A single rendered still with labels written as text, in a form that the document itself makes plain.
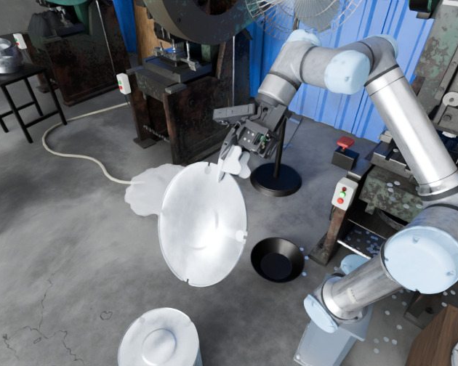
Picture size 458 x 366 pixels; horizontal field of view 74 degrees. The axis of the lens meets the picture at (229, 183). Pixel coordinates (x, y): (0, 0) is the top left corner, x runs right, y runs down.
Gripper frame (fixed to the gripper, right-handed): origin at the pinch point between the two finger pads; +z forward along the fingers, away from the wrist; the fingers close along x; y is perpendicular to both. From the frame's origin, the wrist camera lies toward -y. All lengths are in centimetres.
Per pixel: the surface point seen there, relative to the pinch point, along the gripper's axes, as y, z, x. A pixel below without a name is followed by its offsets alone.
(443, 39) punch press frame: 14, -74, 55
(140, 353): -14, 73, 32
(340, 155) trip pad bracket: -3, -30, 80
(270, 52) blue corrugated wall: -145, -109, 183
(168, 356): -6, 68, 37
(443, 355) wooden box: 63, 18, 81
